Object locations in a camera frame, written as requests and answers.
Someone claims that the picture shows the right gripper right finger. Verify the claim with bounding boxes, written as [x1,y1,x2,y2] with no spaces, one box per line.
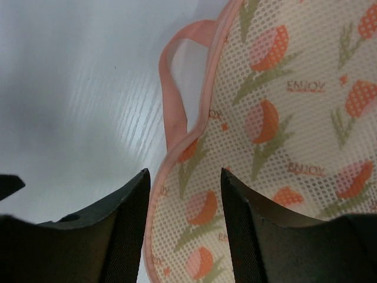
[221,169,376,282]

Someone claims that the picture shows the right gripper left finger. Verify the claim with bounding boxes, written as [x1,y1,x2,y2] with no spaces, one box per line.
[1,169,151,282]

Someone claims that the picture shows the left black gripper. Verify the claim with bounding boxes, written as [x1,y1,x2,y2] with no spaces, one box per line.
[0,174,25,200]

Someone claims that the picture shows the floral peach laundry bag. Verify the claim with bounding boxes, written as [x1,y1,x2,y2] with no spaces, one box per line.
[144,1,376,282]

